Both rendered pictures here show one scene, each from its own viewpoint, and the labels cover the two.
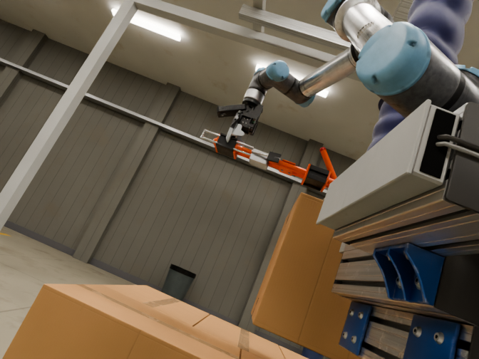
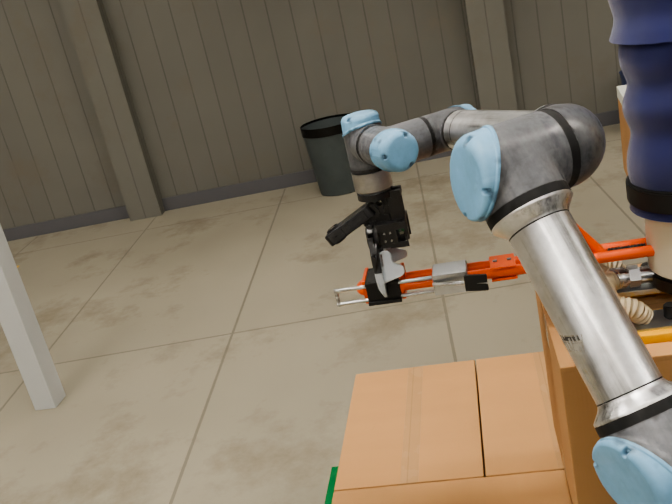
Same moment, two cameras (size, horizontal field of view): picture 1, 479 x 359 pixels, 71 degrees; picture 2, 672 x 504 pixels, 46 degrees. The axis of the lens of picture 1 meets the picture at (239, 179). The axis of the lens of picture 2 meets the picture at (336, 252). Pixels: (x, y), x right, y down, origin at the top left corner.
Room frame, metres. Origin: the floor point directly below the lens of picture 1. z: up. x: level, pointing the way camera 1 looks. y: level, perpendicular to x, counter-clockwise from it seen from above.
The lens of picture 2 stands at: (-0.29, 0.09, 1.84)
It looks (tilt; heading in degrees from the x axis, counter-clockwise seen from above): 20 degrees down; 3
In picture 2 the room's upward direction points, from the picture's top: 13 degrees counter-clockwise
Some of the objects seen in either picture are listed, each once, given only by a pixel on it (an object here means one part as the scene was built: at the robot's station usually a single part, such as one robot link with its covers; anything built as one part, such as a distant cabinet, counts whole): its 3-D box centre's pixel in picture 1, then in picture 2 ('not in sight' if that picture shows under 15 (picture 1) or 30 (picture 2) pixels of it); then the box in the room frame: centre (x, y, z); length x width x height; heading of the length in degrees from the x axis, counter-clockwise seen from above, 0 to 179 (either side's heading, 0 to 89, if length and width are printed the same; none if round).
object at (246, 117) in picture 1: (247, 116); (384, 218); (1.20, 0.07, 1.34); 0.09 x 0.08 x 0.12; 81
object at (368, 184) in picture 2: (253, 99); (372, 179); (1.20, 0.08, 1.42); 0.08 x 0.08 x 0.05
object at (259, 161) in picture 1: (259, 159); (450, 277); (1.18, -0.04, 1.19); 0.07 x 0.07 x 0.04; 81
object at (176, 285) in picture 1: (176, 285); (335, 155); (6.20, 0.27, 0.30); 0.49 x 0.47 x 0.59; 86
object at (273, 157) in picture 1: (239, 145); (409, 290); (1.15, 0.05, 1.20); 0.31 x 0.03 x 0.05; 81
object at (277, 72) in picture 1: (276, 77); (395, 146); (1.11, 0.02, 1.50); 0.11 x 0.11 x 0.08; 21
